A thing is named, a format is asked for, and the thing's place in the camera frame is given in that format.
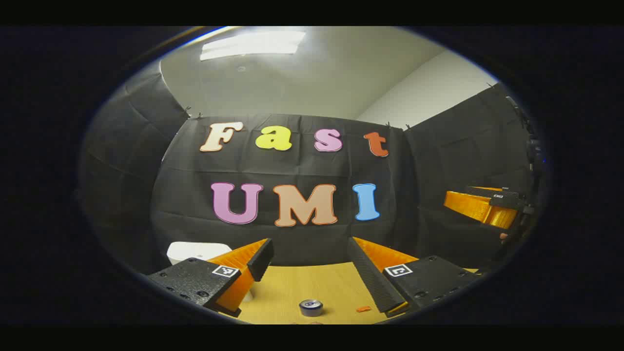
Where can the blue pop can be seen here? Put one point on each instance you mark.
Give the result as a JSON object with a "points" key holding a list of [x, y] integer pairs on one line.
{"points": [[310, 308]]}

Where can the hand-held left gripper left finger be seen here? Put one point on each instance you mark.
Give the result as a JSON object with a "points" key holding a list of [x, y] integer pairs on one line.
{"points": [[261, 261]]}

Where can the orange paper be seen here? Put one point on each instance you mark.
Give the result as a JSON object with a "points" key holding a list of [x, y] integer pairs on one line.
{"points": [[363, 308]]}

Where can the white desktop garbage bin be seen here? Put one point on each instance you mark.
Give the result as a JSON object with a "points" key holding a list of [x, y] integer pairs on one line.
{"points": [[195, 251]]}

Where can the ceiling light panel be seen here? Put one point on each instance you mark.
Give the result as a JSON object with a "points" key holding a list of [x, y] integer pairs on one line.
{"points": [[253, 45]]}

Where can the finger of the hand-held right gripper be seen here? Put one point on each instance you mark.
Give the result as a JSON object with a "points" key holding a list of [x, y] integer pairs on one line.
{"points": [[480, 209]]}

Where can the black backdrop cloth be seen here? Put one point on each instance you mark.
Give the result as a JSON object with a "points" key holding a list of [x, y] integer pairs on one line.
{"points": [[185, 195]]}

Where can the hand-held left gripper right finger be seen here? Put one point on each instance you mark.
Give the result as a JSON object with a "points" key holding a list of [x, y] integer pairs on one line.
{"points": [[370, 278]]}

